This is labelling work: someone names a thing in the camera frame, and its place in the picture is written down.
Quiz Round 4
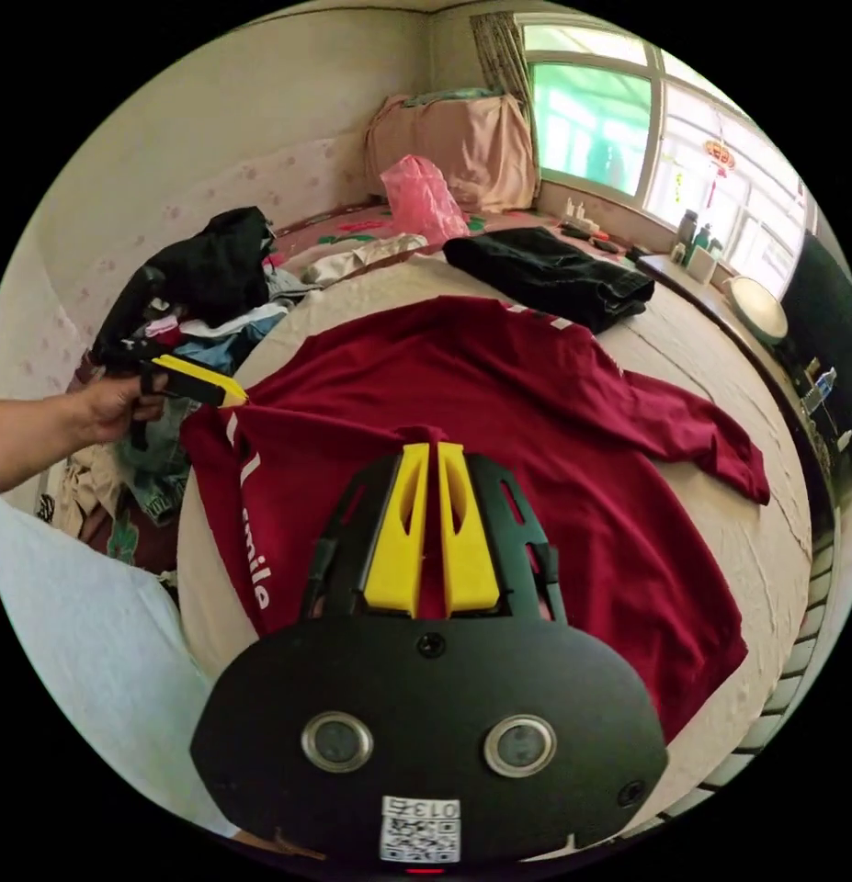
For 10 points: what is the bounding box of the pile of clothes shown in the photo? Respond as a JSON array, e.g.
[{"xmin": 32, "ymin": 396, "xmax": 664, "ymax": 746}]
[{"xmin": 38, "ymin": 206, "xmax": 430, "ymax": 573}]

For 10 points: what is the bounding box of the pink covered bedding stack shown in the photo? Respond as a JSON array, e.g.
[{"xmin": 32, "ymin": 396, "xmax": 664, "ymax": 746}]
[{"xmin": 363, "ymin": 87, "xmax": 541, "ymax": 215}]

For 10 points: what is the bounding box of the window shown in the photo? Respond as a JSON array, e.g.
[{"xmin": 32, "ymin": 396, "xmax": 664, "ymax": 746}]
[{"xmin": 520, "ymin": 20, "xmax": 812, "ymax": 290}]

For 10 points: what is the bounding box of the pink plastic bag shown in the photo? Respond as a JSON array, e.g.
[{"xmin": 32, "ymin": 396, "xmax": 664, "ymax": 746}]
[{"xmin": 379, "ymin": 153, "xmax": 472, "ymax": 243}]

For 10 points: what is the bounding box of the folded black garment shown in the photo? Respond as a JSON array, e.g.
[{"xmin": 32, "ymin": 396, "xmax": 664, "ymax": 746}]
[{"xmin": 442, "ymin": 225, "xmax": 656, "ymax": 336}]

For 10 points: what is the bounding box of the red hanging ornament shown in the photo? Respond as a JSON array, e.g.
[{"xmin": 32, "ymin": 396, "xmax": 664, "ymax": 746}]
[{"xmin": 702, "ymin": 117, "xmax": 738, "ymax": 208}]

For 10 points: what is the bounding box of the bed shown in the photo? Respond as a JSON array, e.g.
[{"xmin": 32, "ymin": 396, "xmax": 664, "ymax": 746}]
[{"xmin": 50, "ymin": 198, "xmax": 821, "ymax": 839}]

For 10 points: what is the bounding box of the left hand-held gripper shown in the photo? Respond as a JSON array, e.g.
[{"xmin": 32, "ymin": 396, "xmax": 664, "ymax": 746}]
[{"xmin": 91, "ymin": 297, "xmax": 250, "ymax": 453}]

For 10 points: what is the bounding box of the person's left hand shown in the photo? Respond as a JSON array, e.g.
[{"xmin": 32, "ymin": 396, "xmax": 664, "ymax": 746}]
[{"xmin": 66, "ymin": 371, "xmax": 170, "ymax": 446}]

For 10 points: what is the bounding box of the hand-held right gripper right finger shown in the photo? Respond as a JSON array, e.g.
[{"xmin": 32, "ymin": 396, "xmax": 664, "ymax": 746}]
[{"xmin": 437, "ymin": 443, "xmax": 501, "ymax": 618}]

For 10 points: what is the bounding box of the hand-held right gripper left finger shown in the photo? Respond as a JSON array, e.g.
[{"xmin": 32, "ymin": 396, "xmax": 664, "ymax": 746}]
[{"xmin": 360, "ymin": 443, "xmax": 431, "ymax": 618}]

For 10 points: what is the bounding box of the patterned curtain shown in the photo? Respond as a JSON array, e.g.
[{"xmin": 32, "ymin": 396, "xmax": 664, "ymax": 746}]
[{"xmin": 469, "ymin": 10, "xmax": 534, "ymax": 105}]

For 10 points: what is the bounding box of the red hoodie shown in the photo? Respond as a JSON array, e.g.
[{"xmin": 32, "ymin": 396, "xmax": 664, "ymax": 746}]
[{"xmin": 179, "ymin": 296, "xmax": 772, "ymax": 745}]

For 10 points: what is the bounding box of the person's left forearm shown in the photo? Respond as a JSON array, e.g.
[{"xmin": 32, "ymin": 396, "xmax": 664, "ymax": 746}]
[{"xmin": 0, "ymin": 390, "xmax": 89, "ymax": 494}]

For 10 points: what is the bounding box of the person's body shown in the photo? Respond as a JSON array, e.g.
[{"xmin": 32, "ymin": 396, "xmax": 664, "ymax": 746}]
[{"xmin": 0, "ymin": 476, "xmax": 242, "ymax": 839}]

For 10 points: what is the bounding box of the white basin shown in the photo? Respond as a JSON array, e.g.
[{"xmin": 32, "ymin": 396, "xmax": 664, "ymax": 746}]
[{"xmin": 721, "ymin": 274, "xmax": 790, "ymax": 345}]

